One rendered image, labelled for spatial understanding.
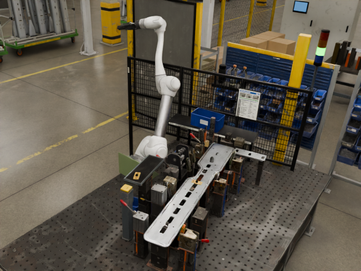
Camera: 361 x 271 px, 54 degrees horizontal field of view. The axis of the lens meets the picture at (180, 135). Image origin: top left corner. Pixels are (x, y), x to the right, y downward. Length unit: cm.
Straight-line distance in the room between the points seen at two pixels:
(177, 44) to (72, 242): 308
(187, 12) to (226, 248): 309
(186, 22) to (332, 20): 489
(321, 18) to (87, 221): 741
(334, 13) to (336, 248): 606
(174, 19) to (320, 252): 328
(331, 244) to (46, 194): 317
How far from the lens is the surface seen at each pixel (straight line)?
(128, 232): 270
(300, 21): 925
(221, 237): 281
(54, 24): 1028
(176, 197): 265
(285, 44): 710
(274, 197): 332
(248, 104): 349
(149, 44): 529
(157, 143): 309
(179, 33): 490
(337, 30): 905
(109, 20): 1015
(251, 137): 348
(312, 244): 403
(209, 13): 698
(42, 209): 425
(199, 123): 352
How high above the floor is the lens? 266
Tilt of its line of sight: 29 degrees down
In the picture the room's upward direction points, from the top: 3 degrees clockwise
